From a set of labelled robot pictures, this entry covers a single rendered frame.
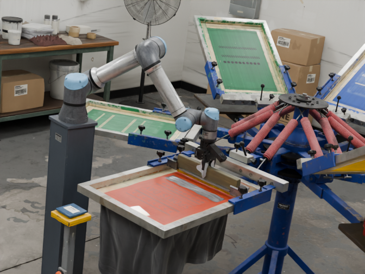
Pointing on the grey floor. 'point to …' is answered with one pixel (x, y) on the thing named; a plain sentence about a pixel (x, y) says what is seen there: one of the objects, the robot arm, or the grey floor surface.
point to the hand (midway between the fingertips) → (207, 175)
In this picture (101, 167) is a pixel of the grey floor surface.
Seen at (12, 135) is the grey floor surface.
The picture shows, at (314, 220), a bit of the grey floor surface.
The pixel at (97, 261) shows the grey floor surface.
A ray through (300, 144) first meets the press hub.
